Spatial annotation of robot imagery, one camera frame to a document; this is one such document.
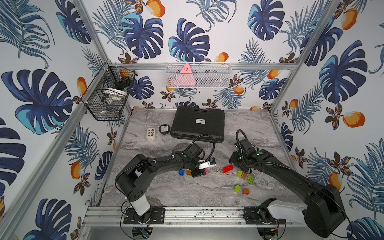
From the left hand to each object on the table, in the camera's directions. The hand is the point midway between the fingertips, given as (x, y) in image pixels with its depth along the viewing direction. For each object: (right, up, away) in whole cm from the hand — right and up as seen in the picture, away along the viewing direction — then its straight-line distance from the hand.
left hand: (204, 167), depth 87 cm
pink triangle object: (-11, +53, +3) cm, 55 cm away
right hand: (+15, +4, -2) cm, 16 cm away
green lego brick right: (+27, -7, -1) cm, 28 cm away
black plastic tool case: (-9, +27, +18) cm, 33 cm away
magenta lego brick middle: (+1, -1, -2) cm, 3 cm away
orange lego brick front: (+22, -12, -5) cm, 26 cm away
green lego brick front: (+18, -10, -5) cm, 21 cm away
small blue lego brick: (-13, -3, +1) cm, 14 cm away
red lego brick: (+14, -1, +1) cm, 14 cm away
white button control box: (-36, +19, +16) cm, 44 cm away
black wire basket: (-60, +42, +5) cm, 73 cm away
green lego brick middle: (+20, -3, -1) cm, 20 cm away
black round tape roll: (-27, +22, +20) cm, 40 cm away
